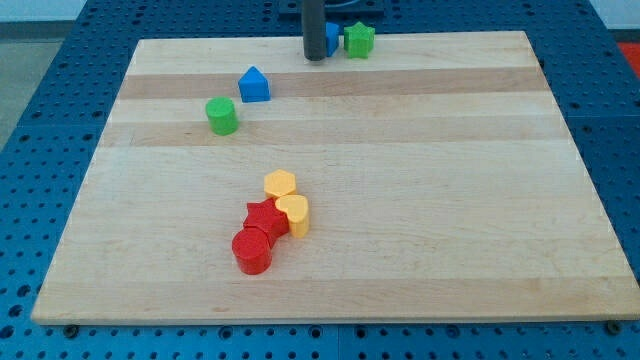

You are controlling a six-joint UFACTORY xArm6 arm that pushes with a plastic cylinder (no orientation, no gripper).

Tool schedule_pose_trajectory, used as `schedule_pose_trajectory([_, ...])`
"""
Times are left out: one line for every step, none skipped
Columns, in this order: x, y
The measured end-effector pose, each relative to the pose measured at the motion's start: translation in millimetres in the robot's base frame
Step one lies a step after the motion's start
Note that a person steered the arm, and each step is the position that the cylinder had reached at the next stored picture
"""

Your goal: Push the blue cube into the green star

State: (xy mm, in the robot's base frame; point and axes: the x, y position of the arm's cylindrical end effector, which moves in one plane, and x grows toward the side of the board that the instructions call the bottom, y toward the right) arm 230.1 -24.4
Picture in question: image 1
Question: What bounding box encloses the blue pentagon house block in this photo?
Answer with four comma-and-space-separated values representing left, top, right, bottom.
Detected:
238, 66, 271, 103

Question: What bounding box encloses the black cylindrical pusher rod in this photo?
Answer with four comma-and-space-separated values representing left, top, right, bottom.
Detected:
301, 0, 326, 62

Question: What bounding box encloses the green cylinder block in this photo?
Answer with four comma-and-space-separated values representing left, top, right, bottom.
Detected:
205, 97, 239, 136

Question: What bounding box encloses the red cylinder block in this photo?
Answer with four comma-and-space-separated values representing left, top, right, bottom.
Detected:
232, 227, 272, 275

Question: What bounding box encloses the yellow hexagon block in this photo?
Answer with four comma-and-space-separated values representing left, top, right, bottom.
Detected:
263, 169, 297, 198

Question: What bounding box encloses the yellow heart block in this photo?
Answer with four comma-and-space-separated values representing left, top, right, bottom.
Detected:
275, 194, 310, 238

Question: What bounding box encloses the green star block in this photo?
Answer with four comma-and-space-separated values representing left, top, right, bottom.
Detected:
344, 22, 376, 59

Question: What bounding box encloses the red star block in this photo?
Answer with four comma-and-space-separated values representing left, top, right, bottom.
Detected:
243, 198, 289, 248

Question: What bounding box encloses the blue cube block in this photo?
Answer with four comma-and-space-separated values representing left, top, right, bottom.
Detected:
325, 22, 340, 57

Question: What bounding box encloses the light wooden board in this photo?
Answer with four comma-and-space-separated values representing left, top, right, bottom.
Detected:
32, 31, 639, 325

